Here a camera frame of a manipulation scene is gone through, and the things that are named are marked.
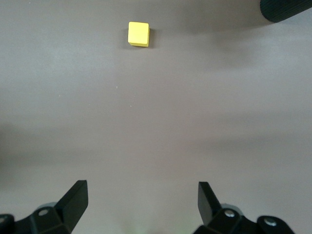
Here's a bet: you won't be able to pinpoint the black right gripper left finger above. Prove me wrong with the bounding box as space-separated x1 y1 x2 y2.
0 180 89 234

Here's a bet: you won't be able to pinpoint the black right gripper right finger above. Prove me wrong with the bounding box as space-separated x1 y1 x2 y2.
192 181 296 234

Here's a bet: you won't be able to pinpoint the yellow block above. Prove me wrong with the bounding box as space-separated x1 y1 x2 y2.
127 21 150 48

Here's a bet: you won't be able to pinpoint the black ribbed cylinder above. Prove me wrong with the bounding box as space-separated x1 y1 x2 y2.
259 0 312 24

